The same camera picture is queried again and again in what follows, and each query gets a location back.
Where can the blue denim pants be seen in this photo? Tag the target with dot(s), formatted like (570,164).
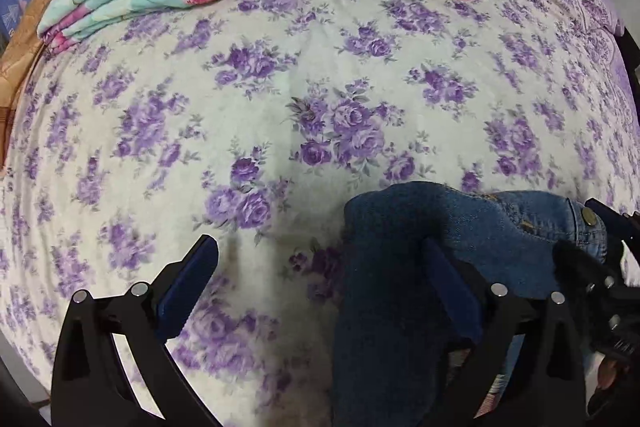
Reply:
(390,282)

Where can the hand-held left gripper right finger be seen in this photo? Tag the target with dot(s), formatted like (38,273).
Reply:
(450,287)

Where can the purple floral bed sheet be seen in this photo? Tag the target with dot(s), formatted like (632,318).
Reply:
(250,107)

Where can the blue printed cloth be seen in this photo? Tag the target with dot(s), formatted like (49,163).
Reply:
(12,7)

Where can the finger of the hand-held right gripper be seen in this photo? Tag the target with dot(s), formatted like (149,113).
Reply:
(612,219)
(580,262)

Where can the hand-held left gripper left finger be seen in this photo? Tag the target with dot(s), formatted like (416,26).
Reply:
(185,292)

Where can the person's right hand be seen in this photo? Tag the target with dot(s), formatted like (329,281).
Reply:
(609,373)

